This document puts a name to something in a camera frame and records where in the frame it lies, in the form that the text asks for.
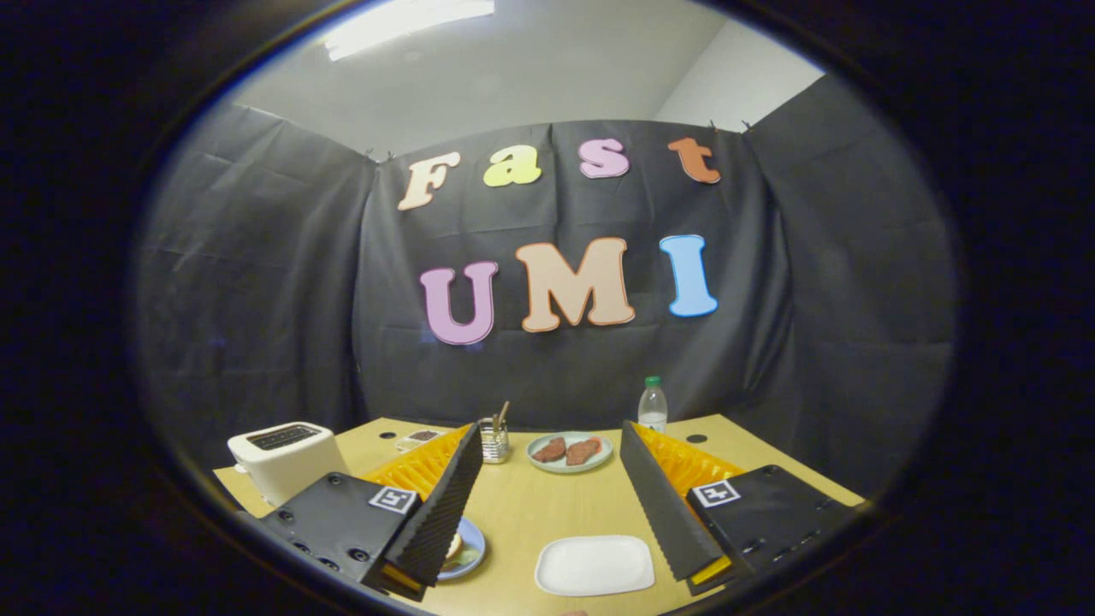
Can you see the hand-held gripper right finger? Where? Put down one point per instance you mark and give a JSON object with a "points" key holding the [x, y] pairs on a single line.
{"points": [[770, 509]]}

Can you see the black backdrop cloth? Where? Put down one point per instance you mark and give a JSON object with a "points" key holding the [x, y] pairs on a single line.
{"points": [[282, 299]]}

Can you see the small dish with dark sauce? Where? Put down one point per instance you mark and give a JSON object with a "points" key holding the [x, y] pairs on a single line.
{"points": [[419, 439]]}

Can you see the white rectangular plate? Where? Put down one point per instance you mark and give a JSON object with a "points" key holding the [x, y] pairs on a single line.
{"points": [[594, 565]]}

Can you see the pale green round plate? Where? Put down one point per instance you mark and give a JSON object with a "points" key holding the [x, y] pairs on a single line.
{"points": [[569, 467]]}

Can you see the blue round plate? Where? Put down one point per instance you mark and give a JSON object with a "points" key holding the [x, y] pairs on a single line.
{"points": [[472, 552]]}

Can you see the brown meat slice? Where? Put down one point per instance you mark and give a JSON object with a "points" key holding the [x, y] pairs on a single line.
{"points": [[549, 449], [583, 451]]}

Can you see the white toaster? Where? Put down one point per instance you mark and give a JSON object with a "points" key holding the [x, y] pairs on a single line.
{"points": [[287, 458]]}

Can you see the bread slice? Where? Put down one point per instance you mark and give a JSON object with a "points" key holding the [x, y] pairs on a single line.
{"points": [[453, 546]]}

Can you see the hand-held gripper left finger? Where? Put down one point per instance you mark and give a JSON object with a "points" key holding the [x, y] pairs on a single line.
{"points": [[342, 526]]}

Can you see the clear plastic water bottle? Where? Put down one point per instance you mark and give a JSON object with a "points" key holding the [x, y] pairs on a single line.
{"points": [[653, 409]]}

